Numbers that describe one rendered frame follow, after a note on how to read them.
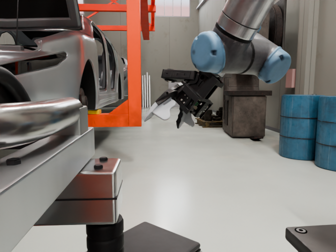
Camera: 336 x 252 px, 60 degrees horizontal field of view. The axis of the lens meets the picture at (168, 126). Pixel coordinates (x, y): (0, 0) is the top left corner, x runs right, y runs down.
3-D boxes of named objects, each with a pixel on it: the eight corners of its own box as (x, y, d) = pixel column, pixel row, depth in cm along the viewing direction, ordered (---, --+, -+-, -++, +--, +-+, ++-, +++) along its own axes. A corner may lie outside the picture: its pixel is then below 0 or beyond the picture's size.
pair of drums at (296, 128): (313, 150, 471) (317, 93, 459) (380, 172, 351) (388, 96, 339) (270, 152, 459) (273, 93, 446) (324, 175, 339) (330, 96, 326)
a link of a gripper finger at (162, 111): (150, 126, 70) (182, 106, 72) (138, 111, 73) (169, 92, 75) (153, 133, 73) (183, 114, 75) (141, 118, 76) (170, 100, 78)
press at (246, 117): (294, 141, 552) (303, -21, 513) (227, 142, 538) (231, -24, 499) (260, 129, 701) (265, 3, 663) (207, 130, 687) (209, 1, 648)
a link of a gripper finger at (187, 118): (186, 138, 84) (191, 116, 78) (175, 125, 87) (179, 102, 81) (194, 135, 86) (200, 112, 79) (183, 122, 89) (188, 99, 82)
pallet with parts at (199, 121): (253, 127, 743) (253, 108, 737) (202, 127, 728) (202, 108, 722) (240, 122, 834) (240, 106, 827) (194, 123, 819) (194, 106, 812)
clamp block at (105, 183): (35, 205, 30) (32, 155, 30) (123, 203, 31) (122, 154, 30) (12, 228, 25) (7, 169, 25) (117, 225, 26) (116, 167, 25)
